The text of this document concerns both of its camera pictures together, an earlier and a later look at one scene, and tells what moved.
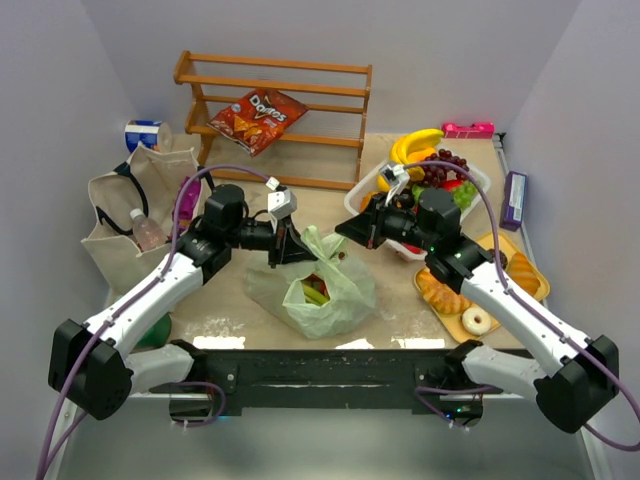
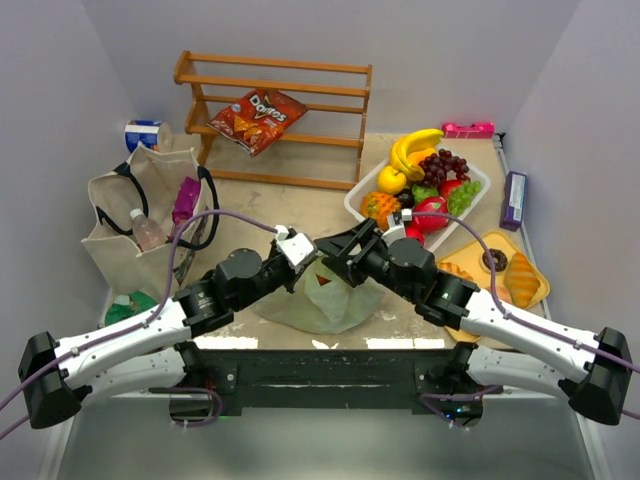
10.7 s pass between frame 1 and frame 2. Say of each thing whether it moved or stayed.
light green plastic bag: moved
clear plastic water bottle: stayed
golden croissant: stayed
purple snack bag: stayed
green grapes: stayed
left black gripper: moved
